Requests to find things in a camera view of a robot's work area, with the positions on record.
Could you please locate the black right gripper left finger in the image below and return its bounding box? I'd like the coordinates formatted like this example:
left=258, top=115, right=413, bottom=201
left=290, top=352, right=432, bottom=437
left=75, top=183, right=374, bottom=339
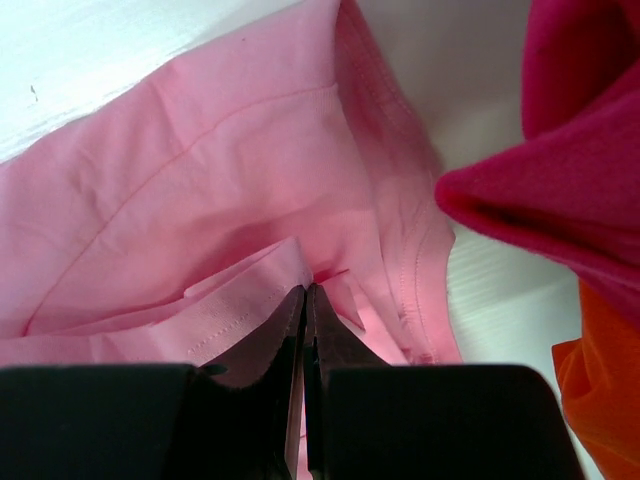
left=1, top=286, right=306, bottom=479

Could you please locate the crumpled orange t-shirt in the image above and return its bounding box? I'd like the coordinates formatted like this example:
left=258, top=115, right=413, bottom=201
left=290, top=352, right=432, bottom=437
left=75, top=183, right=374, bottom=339
left=552, top=282, right=639, bottom=479

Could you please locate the crumpled magenta t-shirt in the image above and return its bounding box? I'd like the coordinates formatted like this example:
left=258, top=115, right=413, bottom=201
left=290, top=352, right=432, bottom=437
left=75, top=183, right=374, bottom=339
left=435, top=1, right=639, bottom=323

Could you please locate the light pink t-shirt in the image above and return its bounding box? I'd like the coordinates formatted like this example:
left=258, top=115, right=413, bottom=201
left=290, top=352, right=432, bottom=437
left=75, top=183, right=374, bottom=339
left=1, top=1, right=460, bottom=366

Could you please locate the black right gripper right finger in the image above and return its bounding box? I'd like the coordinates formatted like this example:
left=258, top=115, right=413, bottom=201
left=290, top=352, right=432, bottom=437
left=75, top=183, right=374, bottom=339
left=305, top=285, right=583, bottom=480

